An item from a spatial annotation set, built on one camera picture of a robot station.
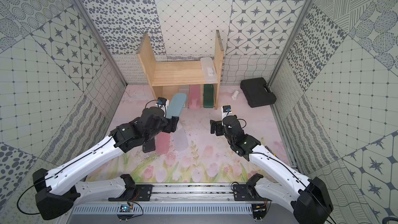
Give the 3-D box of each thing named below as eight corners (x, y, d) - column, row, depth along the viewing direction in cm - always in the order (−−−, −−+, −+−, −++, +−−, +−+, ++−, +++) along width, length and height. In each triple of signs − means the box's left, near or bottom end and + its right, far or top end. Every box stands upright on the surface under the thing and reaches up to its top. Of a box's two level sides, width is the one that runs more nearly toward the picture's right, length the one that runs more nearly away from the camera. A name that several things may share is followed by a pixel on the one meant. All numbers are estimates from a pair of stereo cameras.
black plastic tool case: (249, 108, 108) (251, 104, 105) (238, 83, 124) (239, 79, 121) (276, 104, 110) (278, 100, 107) (262, 80, 126) (263, 77, 123)
